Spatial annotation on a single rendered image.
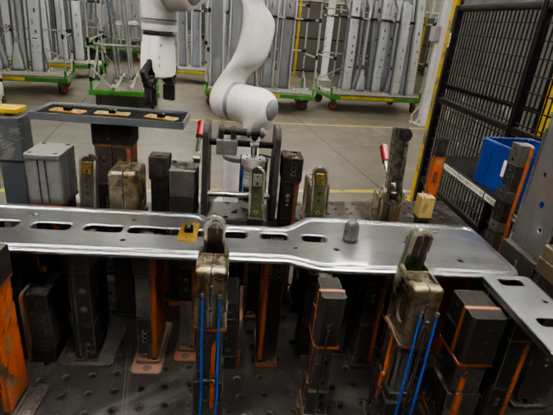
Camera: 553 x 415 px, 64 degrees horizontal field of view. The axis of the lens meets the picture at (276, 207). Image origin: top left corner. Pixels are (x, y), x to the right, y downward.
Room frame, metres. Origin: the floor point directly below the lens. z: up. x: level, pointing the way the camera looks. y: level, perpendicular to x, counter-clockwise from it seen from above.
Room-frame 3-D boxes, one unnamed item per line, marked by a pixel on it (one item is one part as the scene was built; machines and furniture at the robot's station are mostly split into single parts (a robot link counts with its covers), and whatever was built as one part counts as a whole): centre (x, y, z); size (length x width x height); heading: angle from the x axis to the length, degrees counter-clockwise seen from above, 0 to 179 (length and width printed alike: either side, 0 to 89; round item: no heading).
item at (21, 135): (1.09, 0.70, 0.92); 0.08 x 0.08 x 0.44; 6
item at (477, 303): (0.68, -0.38, 0.84); 0.11 x 0.10 x 0.28; 6
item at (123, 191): (0.95, 0.35, 0.89); 0.13 x 0.11 x 0.38; 6
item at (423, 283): (0.65, -0.25, 0.87); 0.12 x 0.09 x 0.35; 6
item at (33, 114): (1.12, 0.44, 1.16); 0.37 x 0.14 x 0.02; 96
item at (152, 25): (1.12, 0.32, 1.38); 0.09 x 0.08 x 0.03; 167
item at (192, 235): (0.81, 0.18, 1.01); 0.08 x 0.04 x 0.01; 5
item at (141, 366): (0.80, 0.25, 0.84); 0.17 x 0.06 x 0.29; 6
